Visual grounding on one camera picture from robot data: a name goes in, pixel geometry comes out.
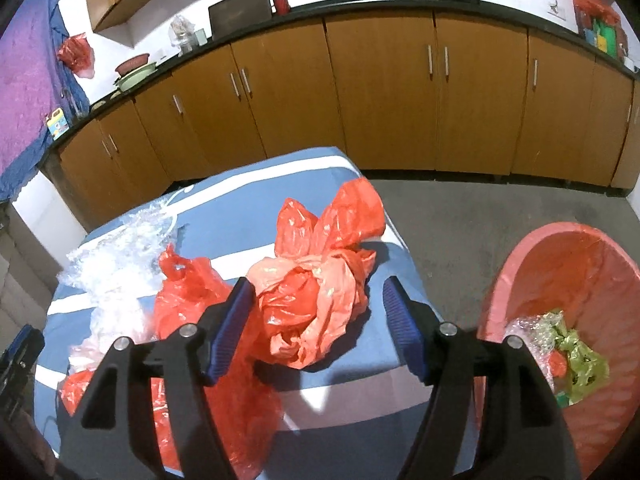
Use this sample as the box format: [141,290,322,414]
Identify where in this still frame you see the red plastic trash basin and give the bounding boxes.
[475,222,640,480]

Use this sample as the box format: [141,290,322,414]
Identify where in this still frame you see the blue purple cloth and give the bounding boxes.
[0,0,91,201]

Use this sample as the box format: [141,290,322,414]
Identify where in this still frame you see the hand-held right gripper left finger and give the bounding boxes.
[60,276,258,480]

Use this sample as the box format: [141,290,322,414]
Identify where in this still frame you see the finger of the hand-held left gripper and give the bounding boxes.
[0,324,46,411]

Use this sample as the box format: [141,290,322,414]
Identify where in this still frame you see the large orange red plastic bag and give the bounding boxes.
[245,177,387,372]

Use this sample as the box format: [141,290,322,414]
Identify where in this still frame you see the green basin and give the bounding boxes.
[112,62,159,92]

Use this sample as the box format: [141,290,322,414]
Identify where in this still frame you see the dark cutting board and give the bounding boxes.
[208,0,274,35]

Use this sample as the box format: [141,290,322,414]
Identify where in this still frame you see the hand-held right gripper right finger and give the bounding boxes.
[382,275,583,480]

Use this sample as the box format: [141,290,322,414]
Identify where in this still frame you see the olive green plastic bag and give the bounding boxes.
[537,310,610,404]

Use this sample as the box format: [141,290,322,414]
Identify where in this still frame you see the black kitchen countertop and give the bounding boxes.
[42,0,640,161]

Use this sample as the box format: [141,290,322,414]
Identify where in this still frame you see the clear bubble wrap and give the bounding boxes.
[502,312,556,357]
[65,199,189,281]

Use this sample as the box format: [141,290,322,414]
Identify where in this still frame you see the small red plastic bag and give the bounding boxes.
[59,340,284,479]

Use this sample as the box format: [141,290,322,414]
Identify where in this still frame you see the hanging red plastic bag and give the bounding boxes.
[56,33,96,80]

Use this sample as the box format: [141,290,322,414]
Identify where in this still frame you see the yellow detergent bottle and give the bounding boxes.
[46,108,70,140]

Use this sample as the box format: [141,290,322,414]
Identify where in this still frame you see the red bag on countertop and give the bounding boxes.
[569,0,621,26]

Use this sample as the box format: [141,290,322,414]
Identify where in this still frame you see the green packets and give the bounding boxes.
[585,16,622,54]

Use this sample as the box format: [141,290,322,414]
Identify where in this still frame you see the blue white striped tablecloth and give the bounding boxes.
[30,146,483,480]

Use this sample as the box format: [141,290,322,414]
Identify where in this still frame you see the wooden lower cabinets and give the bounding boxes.
[42,7,640,226]

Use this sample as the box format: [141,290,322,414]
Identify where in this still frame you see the clear bag on counter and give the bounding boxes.
[169,14,197,57]

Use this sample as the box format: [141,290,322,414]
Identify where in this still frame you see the clear plastic bag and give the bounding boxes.
[57,240,166,361]

